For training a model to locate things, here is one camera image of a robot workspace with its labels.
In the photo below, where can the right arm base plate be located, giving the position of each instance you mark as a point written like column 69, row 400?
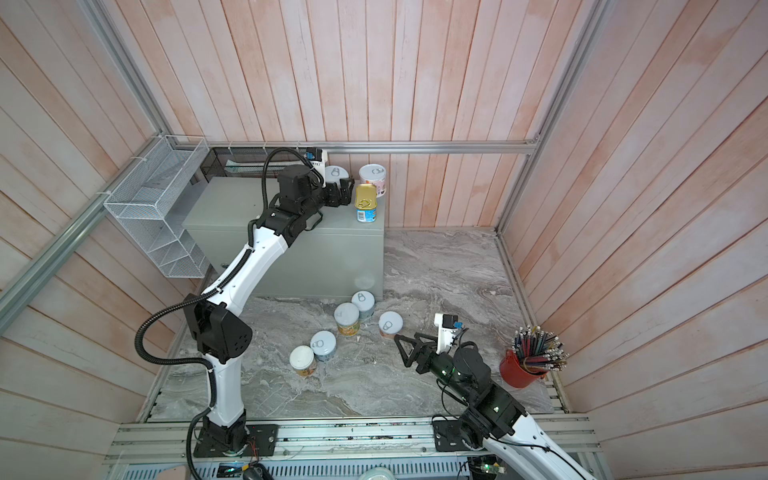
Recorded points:
column 456, row 435

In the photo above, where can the black wire mesh basket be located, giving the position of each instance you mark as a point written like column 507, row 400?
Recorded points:
column 251, row 162

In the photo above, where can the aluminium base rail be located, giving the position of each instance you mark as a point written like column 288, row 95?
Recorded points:
column 334, row 439

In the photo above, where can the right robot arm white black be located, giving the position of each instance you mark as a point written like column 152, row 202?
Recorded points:
column 493, row 420

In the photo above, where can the blue labelled can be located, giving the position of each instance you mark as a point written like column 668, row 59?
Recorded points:
column 324, row 345

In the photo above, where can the teal labelled can near cabinet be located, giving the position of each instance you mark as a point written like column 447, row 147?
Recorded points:
column 365, row 302

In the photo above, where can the pink can front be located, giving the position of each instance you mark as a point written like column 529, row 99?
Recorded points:
column 374, row 174

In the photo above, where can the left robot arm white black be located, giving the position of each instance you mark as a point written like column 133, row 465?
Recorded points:
column 213, row 316

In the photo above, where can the white wire mesh shelf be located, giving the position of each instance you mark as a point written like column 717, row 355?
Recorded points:
column 153, row 199

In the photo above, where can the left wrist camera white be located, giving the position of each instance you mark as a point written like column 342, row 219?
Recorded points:
column 318, row 158

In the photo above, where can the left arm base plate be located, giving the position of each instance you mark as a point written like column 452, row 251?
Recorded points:
column 236, row 441

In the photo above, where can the red pencil holder cup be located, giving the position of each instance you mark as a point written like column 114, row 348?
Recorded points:
column 533, row 354

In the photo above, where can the pink labelled can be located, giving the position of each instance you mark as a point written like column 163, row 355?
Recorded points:
column 335, row 175

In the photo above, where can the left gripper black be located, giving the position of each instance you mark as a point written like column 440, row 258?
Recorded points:
column 345, row 193

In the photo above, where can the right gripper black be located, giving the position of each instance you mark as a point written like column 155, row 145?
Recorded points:
column 429, row 348

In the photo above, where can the gold rectangular sardine tin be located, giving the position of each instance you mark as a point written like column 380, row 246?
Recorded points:
column 366, row 203

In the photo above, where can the yellow can plastic lid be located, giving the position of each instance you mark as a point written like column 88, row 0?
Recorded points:
column 347, row 317

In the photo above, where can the orange labelled can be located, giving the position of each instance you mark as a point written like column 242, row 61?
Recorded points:
column 390, row 324

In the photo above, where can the amber jar white lid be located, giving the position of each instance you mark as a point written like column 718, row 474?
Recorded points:
column 302, row 359

